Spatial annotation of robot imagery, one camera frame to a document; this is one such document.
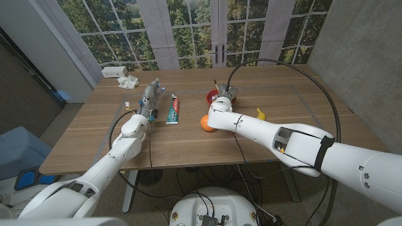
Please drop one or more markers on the white table leg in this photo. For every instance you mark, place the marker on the white table leg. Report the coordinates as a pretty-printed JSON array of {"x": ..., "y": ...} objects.
[{"x": 128, "y": 194}]

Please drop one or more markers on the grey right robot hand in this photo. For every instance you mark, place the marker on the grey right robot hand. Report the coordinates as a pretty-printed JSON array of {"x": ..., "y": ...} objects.
[{"x": 227, "y": 91}]

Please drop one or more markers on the yellow toy banana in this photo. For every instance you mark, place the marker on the yellow toy banana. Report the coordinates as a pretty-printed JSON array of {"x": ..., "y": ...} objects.
[{"x": 261, "y": 115}]

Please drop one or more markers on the red bowl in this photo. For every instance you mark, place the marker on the red bowl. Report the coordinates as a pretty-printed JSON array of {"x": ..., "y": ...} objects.
[{"x": 209, "y": 95}]

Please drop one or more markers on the crumpled white tissue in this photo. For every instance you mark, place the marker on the crumpled white tissue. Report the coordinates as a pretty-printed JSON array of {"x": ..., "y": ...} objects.
[{"x": 128, "y": 82}]

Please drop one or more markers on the white robot torso base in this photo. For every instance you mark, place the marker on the white robot torso base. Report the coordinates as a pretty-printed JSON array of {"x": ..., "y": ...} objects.
[{"x": 220, "y": 201}]

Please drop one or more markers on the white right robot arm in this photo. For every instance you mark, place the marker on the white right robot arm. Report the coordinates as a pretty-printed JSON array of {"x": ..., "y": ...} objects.
[{"x": 345, "y": 160}]

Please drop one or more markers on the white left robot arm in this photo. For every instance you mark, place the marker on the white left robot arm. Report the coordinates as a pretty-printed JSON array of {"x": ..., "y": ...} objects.
[{"x": 103, "y": 169}]

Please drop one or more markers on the white power strip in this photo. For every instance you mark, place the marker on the white power strip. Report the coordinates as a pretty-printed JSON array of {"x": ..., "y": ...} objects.
[{"x": 114, "y": 72}]

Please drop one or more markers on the orange fruit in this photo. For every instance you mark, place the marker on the orange fruit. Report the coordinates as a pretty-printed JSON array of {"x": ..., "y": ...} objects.
[{"x": 204, "y": 124}]

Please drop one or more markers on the wooden toothbrush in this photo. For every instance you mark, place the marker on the wooden toothbrush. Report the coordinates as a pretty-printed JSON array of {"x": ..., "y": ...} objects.
[{"x": 216, "y": 84}]

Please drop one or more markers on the white robot chest panel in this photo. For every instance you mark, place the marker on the white robot chest panel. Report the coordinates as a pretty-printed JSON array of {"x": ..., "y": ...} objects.
[{"x": 63, "y": 222}]

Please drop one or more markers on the grey table leg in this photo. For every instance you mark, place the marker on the grey table leg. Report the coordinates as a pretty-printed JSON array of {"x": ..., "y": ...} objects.
[{"x": 292, "y": 188}]

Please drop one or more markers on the blue black foot pad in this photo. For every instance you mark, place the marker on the blue black foot pad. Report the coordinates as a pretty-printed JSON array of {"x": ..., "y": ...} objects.
[{"x": 26, "y": 179}]

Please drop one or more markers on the printed window backdrop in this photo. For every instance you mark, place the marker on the printed window backdrop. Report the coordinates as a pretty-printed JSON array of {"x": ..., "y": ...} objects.
[{"x": 125, "y": 31}]

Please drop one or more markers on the green red toothpaste tube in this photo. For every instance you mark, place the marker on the green red toothpaste tube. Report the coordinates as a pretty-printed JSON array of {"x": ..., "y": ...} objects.
[{"x": 172, "y": 111}]

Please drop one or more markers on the round black floor fan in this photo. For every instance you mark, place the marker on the round black floor fan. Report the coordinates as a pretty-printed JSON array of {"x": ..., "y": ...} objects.
[{"x": 150, "y": 177}]

